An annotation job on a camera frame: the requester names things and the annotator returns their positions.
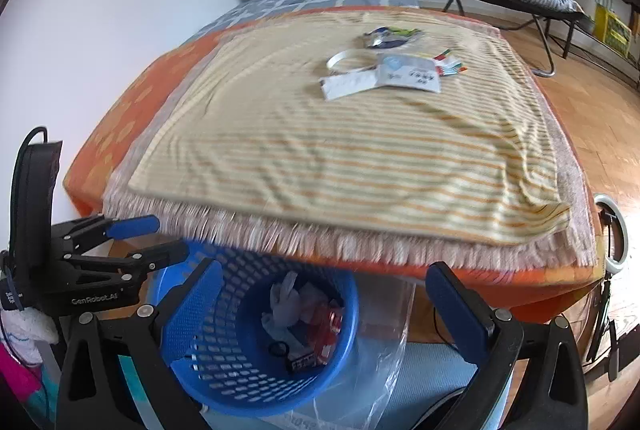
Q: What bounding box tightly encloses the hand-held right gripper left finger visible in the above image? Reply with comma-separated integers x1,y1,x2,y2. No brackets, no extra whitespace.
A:
56,257,223,430

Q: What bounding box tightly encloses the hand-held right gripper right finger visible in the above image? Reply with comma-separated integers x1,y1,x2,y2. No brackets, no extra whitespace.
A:
424,261,590,430

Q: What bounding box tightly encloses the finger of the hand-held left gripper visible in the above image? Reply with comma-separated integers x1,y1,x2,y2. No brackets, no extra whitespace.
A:
52,215,161,257
62,239,190,283

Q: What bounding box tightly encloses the white tissue paper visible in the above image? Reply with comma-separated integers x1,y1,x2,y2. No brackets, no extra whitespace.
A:
261,271,313,351

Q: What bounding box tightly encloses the dark snack wrapper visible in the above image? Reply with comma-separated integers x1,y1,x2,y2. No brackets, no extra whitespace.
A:
287,352,321,373

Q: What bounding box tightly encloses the red cardboard box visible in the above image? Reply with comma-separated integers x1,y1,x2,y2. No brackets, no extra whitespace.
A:
305,300,346,366

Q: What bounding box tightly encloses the blue plastic mesh basket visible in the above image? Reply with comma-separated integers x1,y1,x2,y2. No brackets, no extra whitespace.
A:
145,240,360,416

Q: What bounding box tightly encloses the grey blue floor mat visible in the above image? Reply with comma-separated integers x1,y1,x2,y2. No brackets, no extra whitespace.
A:
385,342,516,430

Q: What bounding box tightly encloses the clear plastic bag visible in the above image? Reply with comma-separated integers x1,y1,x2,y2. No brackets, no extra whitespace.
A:
280,275,416,430

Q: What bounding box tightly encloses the person's pink teal clothing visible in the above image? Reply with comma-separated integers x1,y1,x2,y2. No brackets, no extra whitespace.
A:
0,342,48,430

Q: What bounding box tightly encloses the striped yellow cloth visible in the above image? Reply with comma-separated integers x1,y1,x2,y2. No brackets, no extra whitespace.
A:
100,8,598,268

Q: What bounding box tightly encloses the yellow striped blanket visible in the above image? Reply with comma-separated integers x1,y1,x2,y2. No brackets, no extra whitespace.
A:
127,10,573,243

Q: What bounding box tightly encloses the white packet with blue label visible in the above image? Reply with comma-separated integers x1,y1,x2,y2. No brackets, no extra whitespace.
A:
372,54,443,92

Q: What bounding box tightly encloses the small colourful wrapper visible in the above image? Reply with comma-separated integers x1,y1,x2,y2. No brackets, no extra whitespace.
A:
434,49,468,76

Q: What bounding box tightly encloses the white paper slip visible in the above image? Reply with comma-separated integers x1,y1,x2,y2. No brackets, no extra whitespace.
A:
320,69,381,101

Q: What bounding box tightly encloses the white ribbon loop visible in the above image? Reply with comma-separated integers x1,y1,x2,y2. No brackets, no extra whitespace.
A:
326,50,376,74

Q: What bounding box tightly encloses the green blue foil wrapper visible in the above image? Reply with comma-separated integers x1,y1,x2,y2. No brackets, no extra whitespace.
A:
361,25,423,48

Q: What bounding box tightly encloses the yellow plastic crate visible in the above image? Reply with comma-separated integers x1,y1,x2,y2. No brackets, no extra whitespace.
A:
592,4,632,58

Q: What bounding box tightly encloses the white ring light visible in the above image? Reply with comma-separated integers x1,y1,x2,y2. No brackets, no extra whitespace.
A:
585,193,632,381

